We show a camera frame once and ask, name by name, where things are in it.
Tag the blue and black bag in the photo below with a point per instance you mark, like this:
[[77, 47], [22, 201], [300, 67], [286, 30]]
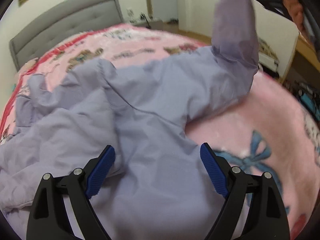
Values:
[[307, 100]]

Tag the white storage box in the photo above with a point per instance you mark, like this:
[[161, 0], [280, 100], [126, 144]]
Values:
[[268, 62]]

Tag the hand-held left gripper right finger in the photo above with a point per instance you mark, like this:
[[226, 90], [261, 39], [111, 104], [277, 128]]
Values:
[[213, 172]]

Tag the person's right hand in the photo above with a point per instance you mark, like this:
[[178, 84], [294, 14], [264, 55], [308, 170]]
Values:
[[293, 7]]

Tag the grey nightstand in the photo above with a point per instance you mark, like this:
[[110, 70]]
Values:
[[156, 23]]

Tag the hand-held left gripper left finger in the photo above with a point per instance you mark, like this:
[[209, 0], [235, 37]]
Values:
[[100, 172]]

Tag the pink printed blanket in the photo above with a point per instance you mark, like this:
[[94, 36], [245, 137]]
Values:
[[262, 110]]

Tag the lavender padded jacket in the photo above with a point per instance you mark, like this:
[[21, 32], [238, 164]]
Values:
[[150, 105]]

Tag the grey upholstered headboard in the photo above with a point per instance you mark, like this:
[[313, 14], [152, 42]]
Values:
[[62, 25]]

